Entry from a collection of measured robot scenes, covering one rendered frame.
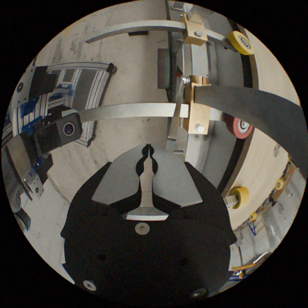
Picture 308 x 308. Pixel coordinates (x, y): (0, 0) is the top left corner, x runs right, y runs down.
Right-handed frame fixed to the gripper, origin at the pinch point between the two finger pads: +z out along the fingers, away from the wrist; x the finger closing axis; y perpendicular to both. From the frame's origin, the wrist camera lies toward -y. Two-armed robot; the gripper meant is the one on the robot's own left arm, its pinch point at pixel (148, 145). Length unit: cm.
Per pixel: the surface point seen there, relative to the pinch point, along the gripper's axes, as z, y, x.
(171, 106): 12.7, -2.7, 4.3
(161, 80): 28.6, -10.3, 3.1
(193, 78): 12.5, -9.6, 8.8
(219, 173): 21.6, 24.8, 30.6
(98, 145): 99, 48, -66
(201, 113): 11.7, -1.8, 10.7
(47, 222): -4, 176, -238
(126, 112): 12.7, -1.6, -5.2
